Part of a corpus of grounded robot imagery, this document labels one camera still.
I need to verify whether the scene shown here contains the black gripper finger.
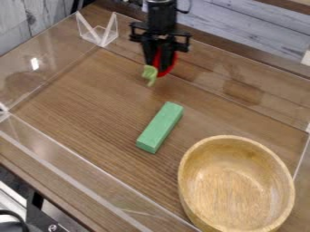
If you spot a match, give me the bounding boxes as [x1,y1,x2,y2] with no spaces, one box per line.
[160,43,175,72]
[141,41,156,65]

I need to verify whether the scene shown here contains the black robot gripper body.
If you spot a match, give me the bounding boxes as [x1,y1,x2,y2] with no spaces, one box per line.
[129,0,192,53]

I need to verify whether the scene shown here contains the red plush strawberry toy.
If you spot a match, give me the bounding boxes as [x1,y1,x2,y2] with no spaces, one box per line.
[141,48,176,87]

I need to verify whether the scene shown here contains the green rectangular foam block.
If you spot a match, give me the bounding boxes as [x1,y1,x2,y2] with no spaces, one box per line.
[135,101,184,154]

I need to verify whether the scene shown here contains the round wooden bowl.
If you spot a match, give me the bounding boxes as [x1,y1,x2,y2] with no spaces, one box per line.
[177,135,295,232]

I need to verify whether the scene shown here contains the black metal table leg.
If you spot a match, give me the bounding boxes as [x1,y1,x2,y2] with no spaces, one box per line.
[25,191,69,232]

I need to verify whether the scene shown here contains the clear acrylic corner bracket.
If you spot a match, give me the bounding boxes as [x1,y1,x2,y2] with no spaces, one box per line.
[74,12,118,48]

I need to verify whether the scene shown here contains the clear acrylic tray enclosure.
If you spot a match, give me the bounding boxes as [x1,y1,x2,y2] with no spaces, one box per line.
[0,7,310,232]

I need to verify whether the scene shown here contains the black cable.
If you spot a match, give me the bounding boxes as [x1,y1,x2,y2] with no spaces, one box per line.
[0,209,32,232]

